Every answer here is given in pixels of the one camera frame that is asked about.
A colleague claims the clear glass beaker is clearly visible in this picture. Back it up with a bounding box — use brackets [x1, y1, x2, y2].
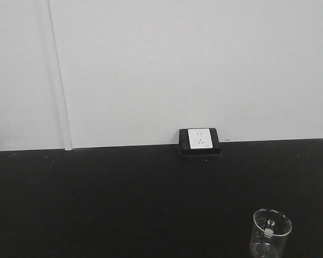
[250, 209, 292, 258]

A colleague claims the white wall power socket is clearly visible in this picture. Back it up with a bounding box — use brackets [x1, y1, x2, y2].
[187, 128, 213, 149]

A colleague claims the white wall cable conduit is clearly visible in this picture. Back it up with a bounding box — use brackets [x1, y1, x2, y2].
[44, 0, 74, 152]

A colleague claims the black socket housing box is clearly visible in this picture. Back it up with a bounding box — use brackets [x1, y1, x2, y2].
[179, 128, 221, 156]

